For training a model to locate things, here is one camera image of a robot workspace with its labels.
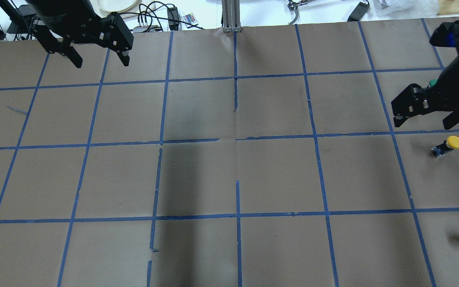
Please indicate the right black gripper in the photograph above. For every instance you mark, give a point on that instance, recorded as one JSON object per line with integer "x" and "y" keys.
{"x": 454, "y": 87}

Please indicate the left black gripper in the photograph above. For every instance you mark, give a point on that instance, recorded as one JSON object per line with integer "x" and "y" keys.
{"x": 63, "y": 16}

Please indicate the yellow push button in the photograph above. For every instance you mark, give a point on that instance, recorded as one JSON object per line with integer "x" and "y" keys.
{"x": 448, "y": 145}

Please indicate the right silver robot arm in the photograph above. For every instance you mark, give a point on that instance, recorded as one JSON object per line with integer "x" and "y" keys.
{"x": 441, "y": 96}

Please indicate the wooden board stand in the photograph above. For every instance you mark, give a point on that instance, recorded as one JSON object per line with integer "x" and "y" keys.
{"x": 448, "y": 7}

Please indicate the beige round plate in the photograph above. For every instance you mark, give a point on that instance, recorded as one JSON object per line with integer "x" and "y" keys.
{"x": 116, "y": 5}

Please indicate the clear plastic bag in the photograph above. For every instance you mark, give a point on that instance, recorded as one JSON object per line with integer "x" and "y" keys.
{"x": 406, "y": 8}

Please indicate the black power adapter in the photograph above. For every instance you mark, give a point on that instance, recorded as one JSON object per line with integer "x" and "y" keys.
{"x": 359, "y": 11}

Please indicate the brown paper table cover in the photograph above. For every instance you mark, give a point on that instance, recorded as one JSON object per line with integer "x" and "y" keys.
{"x": 265, "y": 158}

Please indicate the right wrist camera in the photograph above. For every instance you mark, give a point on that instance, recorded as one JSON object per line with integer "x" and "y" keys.
{"x": 446, "y": 35}

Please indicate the aluminium frame post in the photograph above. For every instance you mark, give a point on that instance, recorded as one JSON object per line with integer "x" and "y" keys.
{"x": 231, "y": 16}

